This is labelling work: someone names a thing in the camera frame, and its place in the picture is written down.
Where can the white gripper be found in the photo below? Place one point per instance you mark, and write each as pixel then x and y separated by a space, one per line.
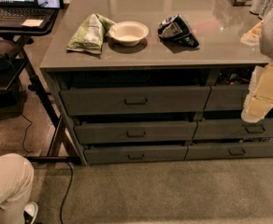
pixel 255 108

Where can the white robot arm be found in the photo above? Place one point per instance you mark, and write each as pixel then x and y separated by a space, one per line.
pixel 266 41

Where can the grey drawer cabinet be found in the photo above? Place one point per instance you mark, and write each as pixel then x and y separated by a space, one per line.
pixel 220 59

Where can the open laptop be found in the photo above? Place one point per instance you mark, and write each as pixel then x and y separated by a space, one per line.
pixel 18 14

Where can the yellow snack packet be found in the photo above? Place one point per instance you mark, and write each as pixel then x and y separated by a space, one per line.
pixel 251 38

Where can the black chip bag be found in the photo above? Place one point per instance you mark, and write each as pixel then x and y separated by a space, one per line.
pixel 177 29

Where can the white paper bowl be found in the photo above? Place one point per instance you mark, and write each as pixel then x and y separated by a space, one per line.
pixel 128 33

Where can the green chip bag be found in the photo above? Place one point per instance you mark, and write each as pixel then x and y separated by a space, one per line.
pixel 90 35

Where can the black smartphone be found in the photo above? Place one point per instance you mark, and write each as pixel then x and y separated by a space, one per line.
pixel 54 4

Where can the white sneaker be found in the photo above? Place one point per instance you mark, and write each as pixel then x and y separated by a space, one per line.
pixel 30 213

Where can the person leg beige trousers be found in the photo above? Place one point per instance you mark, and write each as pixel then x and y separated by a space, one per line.
pixel 16 181

